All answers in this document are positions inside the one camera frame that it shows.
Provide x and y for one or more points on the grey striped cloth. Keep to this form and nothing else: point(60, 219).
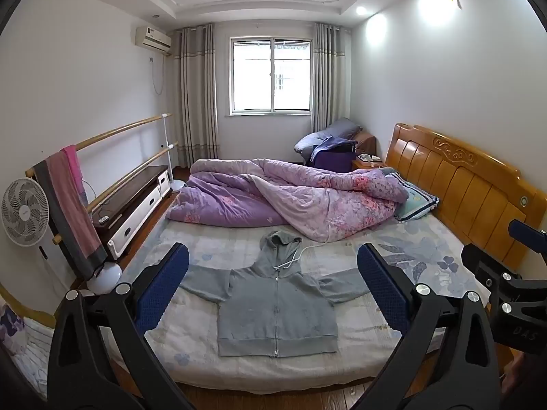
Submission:
point(60, 222)

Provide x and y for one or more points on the white barre post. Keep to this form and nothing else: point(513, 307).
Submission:
point(168, 153)

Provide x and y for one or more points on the white standing fan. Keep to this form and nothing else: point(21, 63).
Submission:
point(23, 211)

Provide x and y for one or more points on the purple floral quilt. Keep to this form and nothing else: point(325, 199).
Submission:
point(299, 188)

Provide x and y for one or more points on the blue trimmed pillow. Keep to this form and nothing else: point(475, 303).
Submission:
point(416, 200)

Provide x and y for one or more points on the grey striped curtain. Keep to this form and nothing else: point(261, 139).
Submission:
point(330, 77)
point(197, 94)

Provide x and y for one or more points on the purple cloth bundle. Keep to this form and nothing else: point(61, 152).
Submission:
point(333, 156)

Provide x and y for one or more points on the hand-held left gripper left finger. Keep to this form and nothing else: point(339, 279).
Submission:
point(162, 284)

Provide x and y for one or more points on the floral bed blanket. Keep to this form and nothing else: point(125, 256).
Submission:
point(192, 350)

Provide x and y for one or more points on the white air conditioner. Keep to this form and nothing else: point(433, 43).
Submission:
point(153, 39)

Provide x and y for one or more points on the chair with piled bedding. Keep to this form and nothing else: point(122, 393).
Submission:
point(337, 130)

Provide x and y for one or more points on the ceiling spotlight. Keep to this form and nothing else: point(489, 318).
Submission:
point(361, 10)

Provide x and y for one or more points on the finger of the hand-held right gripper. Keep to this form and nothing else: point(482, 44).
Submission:
point(483, 264)
point(527, 235)

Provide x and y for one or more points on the white round barre base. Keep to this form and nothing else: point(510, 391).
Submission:
point(104, 279)

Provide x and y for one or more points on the pink towel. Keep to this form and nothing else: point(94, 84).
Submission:
point(72, 171)

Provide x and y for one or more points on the wooden bed headboard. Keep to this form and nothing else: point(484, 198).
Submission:
point(461, 179)

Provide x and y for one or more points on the wooden nightstand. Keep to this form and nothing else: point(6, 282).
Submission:
point(368, 165)

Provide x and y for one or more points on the window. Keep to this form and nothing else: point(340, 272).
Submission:
point(270, 76)

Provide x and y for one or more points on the wooden barre rail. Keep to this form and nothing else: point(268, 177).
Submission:
point(136, 166)
point(119, 129)

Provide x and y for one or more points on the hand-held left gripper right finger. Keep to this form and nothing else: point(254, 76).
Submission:
point(380, 286)

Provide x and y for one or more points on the dark and white cabinet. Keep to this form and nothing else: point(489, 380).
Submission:
point(132, 218)

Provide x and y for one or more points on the purple flowered cloth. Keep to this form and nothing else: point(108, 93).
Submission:
point(17, 333)

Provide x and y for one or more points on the grey zip hoodie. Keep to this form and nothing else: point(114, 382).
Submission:
point(273, 307)

